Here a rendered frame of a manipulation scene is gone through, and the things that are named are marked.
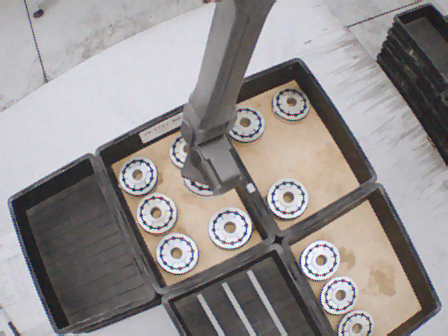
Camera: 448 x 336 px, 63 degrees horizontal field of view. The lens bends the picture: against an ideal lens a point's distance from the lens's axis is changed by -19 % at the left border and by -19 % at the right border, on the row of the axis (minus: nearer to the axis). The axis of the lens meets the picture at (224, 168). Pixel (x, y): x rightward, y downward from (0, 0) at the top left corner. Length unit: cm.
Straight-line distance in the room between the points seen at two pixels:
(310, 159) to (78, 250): 66
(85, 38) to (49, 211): 154
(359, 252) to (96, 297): 69
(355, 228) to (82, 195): 73
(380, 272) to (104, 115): 96
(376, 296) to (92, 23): 218
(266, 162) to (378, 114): 47
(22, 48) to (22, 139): 134
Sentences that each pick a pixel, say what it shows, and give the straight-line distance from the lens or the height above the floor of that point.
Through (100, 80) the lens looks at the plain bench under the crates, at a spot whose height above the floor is 70.
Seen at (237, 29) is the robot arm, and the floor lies 151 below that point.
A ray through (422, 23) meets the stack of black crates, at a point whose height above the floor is 49.
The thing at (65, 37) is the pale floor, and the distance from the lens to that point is 264.
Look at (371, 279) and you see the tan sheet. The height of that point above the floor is 83.
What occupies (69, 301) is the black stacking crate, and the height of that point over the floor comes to 83.
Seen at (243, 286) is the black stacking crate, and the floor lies 83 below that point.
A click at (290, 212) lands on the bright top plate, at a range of 108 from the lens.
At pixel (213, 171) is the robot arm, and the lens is 76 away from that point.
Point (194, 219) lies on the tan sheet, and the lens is 110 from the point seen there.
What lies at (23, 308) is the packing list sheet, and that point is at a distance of 136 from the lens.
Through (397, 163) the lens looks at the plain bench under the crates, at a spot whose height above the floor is 70.
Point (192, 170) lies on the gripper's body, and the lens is 87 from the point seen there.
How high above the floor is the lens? 189
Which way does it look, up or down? 70 degrees down
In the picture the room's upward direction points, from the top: 3 degrees counter-clockwise
